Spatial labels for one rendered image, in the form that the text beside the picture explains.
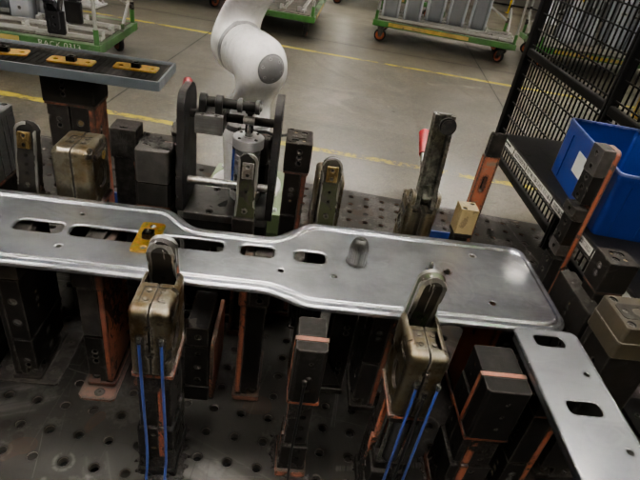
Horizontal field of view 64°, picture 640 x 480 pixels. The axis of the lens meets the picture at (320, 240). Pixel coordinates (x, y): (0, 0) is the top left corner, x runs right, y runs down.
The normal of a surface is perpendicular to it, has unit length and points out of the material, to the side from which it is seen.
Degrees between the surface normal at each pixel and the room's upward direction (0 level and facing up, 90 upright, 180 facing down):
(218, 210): 0
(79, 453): 0
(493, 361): 0
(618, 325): 89
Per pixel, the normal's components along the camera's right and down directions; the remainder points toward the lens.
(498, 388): 0.14, -0.83
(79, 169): 0.00, 0.55
